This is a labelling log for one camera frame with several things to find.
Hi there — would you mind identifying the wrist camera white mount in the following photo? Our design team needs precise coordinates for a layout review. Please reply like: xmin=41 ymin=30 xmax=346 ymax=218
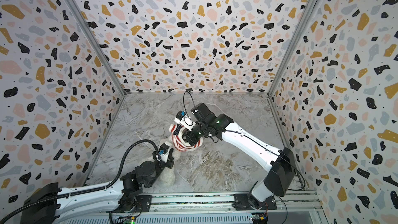
xmin=174 ymin=111 xmax=196 ymax=131
xmin=159 ymin=142 xmax=174 ymax=163

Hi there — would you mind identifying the white plush teddy bear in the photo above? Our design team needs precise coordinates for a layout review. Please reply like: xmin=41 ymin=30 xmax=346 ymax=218
xmin=152 ymin=135 xmax=203 ymax=192

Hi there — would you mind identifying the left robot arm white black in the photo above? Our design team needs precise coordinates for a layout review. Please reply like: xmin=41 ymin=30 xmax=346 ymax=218
xmin=20 ymin=151 xmax=174 ymax=224

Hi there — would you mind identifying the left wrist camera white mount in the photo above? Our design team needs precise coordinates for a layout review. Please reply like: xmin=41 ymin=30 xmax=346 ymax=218
xmin=159 ymin=142 xmax=174 ymax=163

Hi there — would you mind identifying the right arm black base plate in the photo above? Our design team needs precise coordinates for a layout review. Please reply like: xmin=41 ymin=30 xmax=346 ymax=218
xmin=232 ymin=193 xmax=277 ymax=212

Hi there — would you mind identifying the black corrugated cable hose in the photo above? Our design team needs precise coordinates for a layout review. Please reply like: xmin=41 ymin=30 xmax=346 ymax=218
xmin=0 ymin=139 xmax=159 ymax=224

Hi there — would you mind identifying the red white striped sweater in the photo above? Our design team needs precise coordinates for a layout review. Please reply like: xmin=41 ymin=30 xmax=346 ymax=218
xmin=169 ymin=123 xmax=203 ymax=152

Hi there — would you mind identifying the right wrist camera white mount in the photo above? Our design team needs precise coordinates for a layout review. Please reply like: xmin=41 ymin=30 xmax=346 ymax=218
xmin=174 ymin=111 xmax=196 ymax=131

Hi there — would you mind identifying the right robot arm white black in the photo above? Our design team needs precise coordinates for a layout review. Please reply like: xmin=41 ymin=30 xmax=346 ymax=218
xmin=172 ymin=103 xmax=297 ymax=210

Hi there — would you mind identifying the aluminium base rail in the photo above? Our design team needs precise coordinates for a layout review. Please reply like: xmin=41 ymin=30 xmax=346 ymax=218
xmin=57 ymin=191 xmax=325 ymax=224

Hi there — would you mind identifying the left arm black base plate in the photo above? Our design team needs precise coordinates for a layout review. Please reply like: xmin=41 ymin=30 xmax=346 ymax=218
xmin=118 ymin=195 xmax=152 ymax=213

